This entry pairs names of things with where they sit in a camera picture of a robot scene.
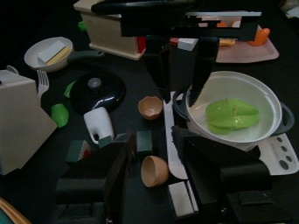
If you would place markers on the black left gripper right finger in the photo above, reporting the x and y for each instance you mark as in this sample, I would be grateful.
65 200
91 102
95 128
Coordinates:
230 180

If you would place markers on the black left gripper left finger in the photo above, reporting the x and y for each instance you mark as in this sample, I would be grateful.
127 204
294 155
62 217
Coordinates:
94 180

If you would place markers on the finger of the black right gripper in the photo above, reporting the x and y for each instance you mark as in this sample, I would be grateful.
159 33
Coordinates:
206 64
159 67

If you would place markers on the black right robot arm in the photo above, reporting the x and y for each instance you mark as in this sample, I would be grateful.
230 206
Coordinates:
137 6

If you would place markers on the wooden drawer box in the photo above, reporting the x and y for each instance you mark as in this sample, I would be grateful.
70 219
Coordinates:
109 35

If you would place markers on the white block red stripes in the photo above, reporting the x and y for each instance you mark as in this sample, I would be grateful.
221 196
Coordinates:
187 43

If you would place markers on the yellow pepper slice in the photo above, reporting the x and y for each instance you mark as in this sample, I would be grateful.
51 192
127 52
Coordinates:
227 43

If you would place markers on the dark green block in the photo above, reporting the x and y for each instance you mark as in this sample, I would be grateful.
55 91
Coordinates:
145 143
77 150

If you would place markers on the pink tray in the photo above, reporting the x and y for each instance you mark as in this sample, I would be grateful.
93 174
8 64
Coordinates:
249 54

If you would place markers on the white rectangular block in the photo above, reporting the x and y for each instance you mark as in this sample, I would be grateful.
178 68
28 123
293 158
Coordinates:
182 199

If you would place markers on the brown egg shell half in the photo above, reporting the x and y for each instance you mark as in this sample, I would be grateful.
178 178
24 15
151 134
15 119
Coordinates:
154 171
150 108

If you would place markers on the white board grey dots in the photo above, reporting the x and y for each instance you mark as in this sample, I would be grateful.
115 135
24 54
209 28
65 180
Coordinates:
282 154

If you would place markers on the orange toy carrot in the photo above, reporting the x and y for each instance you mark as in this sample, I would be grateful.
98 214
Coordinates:
259 36

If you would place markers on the black pot lid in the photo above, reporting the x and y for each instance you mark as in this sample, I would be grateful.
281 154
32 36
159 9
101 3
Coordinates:
105 99

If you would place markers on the white plastic knife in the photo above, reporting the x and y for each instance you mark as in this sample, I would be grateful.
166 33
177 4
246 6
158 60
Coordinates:
173 145

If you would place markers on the green pea pod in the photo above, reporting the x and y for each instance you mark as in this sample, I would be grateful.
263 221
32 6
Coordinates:
82 26

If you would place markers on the wooden cutting board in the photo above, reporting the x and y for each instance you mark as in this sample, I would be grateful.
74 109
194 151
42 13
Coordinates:
87 5

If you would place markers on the wooden rimmed plate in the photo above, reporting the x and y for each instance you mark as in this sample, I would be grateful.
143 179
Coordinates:
10 211

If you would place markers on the green pod shell piece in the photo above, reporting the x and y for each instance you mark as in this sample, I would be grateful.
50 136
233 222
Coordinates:
61 115
70 89

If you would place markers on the beige wooden box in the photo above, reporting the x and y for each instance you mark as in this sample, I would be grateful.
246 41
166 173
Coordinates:
22 125

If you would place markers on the white yellow butter block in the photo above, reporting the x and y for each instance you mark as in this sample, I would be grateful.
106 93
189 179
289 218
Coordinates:
53 52

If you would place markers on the silver toy fork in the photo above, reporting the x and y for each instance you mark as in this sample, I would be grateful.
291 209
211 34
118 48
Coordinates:
42 83

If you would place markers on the small white saucepan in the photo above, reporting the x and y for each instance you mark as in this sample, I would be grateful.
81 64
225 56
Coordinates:
35 59

